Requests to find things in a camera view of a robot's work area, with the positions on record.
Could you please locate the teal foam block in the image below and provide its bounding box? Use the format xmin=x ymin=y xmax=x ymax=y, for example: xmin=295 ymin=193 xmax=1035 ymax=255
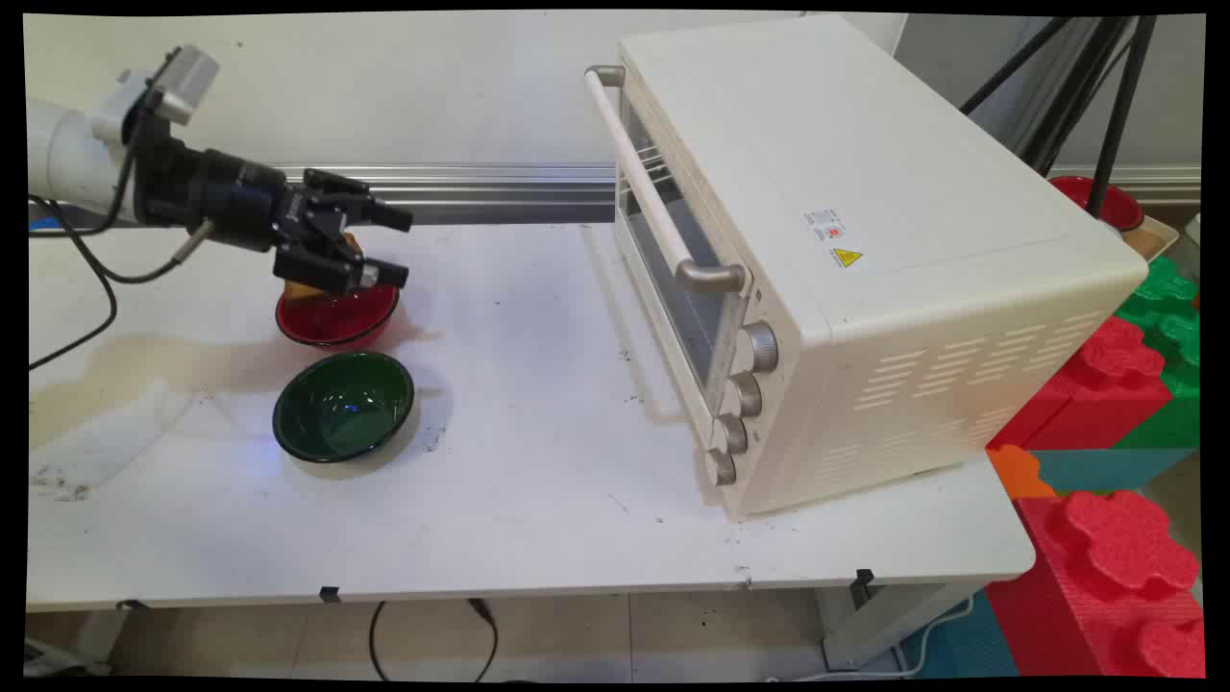
xmin=1032 ymin=447 xmax=1198 ymax=497

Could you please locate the white table leg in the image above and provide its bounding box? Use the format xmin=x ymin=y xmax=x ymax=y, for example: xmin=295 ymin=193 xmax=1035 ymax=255
xmin=815 ymin=576 xmax=987 ymax=672

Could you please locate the beige tray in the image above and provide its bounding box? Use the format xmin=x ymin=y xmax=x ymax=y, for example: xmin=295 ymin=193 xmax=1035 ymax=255
xmin=1119 ymin=215 xmax=1182 ymax=262

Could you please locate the cream toaster oven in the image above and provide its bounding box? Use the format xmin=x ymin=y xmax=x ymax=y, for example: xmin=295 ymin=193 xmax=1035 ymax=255
xmin=583 ymin=13 xmax=1150 ymax=523

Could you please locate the white floor cable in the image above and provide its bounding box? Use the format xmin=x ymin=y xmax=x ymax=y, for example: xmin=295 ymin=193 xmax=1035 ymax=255
xmin=767 ymin=595 xmax=977 ymax=682

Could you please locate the dark green bowl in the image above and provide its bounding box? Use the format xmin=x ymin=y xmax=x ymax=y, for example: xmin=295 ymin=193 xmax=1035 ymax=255
xmin=271 ymin=350 xmax=417 ymax=466

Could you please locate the black cable under table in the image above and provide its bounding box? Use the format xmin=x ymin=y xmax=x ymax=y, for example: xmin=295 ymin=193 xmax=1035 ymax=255
xmin=368 ymin=598 xmax=502 ymax=684

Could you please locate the black tripod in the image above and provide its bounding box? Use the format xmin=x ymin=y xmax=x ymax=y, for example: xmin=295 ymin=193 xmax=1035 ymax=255
xmin=960 ymin=14 xmax=1160 ymax=218

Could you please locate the green foam block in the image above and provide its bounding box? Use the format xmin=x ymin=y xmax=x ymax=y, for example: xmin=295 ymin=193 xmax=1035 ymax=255
xmin=1113 ymin=254 xmax=1203 ymax=452

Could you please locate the orange-brown food piece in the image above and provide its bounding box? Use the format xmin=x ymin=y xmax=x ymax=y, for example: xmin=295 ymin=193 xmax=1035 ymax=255
xmin=283 ymin=231 xmax=367 ymax=305

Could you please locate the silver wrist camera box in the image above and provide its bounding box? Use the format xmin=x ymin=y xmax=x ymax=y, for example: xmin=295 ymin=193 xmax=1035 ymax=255
xmin=142 ymin=44 xmax=222 ymax=127

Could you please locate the glass oven door with handle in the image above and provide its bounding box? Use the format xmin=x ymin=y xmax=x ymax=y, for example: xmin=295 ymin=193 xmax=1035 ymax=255
xmin=583 ymin=64 xmax=753 ymax=410

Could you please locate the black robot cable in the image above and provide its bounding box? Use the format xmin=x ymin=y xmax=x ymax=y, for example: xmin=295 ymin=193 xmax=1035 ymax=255
xmin=28 ymin=113 xmax=214 ymax=372

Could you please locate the blue foam floor mat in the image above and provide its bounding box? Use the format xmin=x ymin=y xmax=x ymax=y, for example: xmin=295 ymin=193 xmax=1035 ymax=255
xmin=898 ymin=590 xmax=1021 ymax=680

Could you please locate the red bowl with food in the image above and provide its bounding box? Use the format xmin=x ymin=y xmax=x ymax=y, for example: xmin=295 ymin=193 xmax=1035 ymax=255
xmin=275 ymin=283 xmax=401 ymax=350

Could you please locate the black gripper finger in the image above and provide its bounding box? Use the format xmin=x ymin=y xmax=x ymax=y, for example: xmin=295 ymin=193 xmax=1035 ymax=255
xmin=302 ymin=168 xmax=415 ymax=235
xmin=272 ymin=233 xmax=410 ymax=298

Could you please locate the small red foam block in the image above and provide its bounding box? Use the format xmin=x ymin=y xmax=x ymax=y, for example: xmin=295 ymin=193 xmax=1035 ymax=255
xmin=987 ymin=316 xmax=1169 ymax=452

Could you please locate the orange foam block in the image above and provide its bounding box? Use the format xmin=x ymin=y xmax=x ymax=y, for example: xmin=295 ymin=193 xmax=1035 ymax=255
xmin=987 ymin=443 xmax=1059 ymax=502

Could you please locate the large red foam block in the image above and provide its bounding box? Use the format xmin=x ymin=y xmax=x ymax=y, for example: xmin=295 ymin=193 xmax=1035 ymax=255
xmin=984 ymin=489 xmax=1208 ymax=680

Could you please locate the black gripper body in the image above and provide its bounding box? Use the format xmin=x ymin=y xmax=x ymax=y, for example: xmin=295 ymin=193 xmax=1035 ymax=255
xmin=133 ymin=135 xmax=301 ymax=255

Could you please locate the aluminium rail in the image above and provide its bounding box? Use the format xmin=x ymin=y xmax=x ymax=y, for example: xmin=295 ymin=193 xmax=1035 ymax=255
xmin=29 ymin=163 xmax=1203 ymax=233

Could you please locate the empty red bowl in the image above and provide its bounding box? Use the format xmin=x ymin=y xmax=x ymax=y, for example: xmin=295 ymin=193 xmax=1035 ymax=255
xmin=1046 ymin=175 xmax=1145 ymax=233

